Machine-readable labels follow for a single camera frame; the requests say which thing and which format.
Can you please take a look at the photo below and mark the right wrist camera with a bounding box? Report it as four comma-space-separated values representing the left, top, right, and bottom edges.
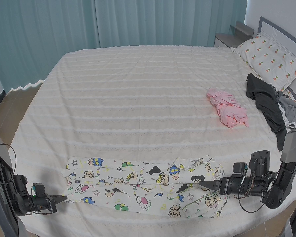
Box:
233, 162, 248, 176

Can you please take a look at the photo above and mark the grey bedside table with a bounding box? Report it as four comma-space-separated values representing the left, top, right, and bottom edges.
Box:
215, 21, 254, 47

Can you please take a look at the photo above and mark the blue-green curtain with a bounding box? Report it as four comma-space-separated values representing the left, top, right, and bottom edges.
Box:
0, 0, 248, 94

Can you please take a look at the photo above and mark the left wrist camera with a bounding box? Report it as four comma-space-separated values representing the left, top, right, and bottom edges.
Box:
32, 182, 46, 197

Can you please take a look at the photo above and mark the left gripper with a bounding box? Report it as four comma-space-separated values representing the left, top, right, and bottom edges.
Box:
30, 194, 68, 213

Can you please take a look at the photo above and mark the white printed pillow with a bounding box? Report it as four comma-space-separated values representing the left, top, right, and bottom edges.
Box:
231, 34, 296, 91

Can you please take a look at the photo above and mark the white printed pyjama top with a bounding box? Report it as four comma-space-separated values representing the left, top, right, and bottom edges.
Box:
62, 155, 231, 219

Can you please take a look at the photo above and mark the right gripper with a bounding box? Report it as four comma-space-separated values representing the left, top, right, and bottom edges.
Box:
198, 176, 251, 196

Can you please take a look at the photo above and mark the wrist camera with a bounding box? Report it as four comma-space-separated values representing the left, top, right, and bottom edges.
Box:
32, 182, 46, 197
233, 162, 248, 176

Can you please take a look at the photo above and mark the pink garment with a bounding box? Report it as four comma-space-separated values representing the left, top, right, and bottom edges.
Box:
206, 87, 249, 128

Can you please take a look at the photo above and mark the pile of clothes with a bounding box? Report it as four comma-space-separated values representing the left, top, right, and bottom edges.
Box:
245, 73, 296, 152

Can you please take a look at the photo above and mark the bed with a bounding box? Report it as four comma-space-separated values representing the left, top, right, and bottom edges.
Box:
9, 16, 296, 237

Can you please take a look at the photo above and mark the black cable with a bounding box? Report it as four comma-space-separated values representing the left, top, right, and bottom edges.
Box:
238, 194, 269, 213
0, 143, 17, 182

